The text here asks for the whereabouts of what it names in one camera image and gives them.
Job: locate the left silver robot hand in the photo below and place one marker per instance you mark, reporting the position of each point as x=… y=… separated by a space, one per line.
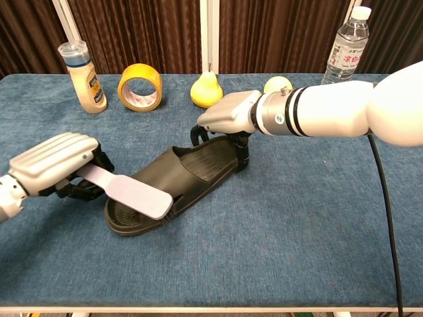
x=53 y=158

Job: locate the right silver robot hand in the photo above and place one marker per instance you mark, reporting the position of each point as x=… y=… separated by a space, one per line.
x=228 y=112

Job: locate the black rubber slipper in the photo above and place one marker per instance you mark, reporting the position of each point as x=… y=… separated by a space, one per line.
x=185 y=175

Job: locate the grey spatula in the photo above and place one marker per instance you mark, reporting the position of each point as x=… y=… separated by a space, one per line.
x=138 y=198

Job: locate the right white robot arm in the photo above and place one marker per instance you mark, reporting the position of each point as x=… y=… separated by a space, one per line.
x=330 y=109

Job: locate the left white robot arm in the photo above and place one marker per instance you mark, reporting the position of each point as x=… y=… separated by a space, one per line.
x=8 y=201

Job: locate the yellow toy pear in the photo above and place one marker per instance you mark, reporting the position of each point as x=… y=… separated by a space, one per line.
x=206 y=92

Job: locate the pale yellow round fruit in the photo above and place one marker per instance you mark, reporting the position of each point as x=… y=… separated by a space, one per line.
x=276 y=84

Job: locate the beige sauce bottle clear cap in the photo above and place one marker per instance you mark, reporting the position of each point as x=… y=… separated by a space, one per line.
x=87 y=89

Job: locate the brown pleated curtain panel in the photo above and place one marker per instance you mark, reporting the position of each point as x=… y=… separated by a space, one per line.
x=142 y=33
x=26 y=36
x=396 y=33
x=281 y=36

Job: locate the yellow tape roll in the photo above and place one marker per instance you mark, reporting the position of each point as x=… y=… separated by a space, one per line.
x=140 y=74

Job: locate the blue carpet table mat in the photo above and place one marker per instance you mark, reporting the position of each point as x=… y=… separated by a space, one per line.
x=264 y=231

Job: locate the clear plastic water bottle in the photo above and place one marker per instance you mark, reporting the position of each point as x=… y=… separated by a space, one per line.
x=347 y=56

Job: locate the white screen frame post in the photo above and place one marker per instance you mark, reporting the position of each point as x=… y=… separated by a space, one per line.
x=352 y=6
x=209 y=33
x=67 y=20

